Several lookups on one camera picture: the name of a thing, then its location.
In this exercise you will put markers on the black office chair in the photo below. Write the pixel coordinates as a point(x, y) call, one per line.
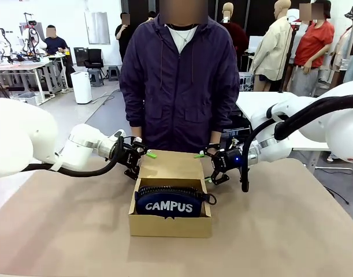
point(94, 59)

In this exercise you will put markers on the grey workbench table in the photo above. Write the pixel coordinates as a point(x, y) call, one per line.
point(20, 67)

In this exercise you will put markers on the woman in red shirt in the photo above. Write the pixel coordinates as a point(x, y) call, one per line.
point(313, 49)

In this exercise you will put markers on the brown cardboard box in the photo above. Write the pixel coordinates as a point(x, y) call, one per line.
point(170, 226)

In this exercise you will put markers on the person's left forearm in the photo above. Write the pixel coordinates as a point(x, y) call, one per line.
point(222, 121)

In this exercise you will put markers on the mannequin with dark red garment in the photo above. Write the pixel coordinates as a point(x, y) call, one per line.
point(235, 34)

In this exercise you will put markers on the person in purple jacket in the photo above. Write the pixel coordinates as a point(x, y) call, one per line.
point(179, 86)

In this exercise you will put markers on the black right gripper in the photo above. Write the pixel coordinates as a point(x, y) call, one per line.
point(232, 160)

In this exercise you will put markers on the navy CAMPUS zipper pouch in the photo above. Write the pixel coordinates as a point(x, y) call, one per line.
point(170, 206)

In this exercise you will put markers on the grey wall panel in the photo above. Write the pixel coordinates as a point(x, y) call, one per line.
point(97, 28)

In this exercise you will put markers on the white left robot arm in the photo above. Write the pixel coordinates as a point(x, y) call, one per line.
point(20, 135)

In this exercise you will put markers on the grey stool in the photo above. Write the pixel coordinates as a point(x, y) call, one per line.
point(96, 77)
point(113, 73)

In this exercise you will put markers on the person's right forearm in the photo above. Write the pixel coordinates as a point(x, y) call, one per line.
point(134, 121)

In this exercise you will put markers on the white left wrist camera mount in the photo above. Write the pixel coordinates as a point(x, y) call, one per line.
point(119, 134)

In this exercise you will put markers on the white air purifier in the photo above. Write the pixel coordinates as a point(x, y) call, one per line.
point(81, 88)

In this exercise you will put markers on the black tripod leg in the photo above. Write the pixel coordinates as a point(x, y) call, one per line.
point(0, 86)

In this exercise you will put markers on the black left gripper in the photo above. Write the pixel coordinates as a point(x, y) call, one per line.
point(130, 155)

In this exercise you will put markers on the mannequin with beige jacket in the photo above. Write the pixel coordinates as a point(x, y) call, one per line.
point(275, 49)

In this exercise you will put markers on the clear plastic storage bin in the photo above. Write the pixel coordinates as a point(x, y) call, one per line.
point(27, 98)

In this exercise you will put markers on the person's right hand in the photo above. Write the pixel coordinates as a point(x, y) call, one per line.
point(139, 139)

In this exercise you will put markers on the seated man in dark shirt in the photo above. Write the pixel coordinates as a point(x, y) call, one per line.
point(55, 43)

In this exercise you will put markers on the person's left hand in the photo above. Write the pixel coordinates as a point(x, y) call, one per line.
point(215, 138)

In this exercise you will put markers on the person in black clothes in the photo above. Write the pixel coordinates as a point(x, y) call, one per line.
point(122, 34)

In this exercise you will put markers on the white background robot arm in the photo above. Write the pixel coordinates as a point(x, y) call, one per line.
point(31, 43)
point(3, 43)

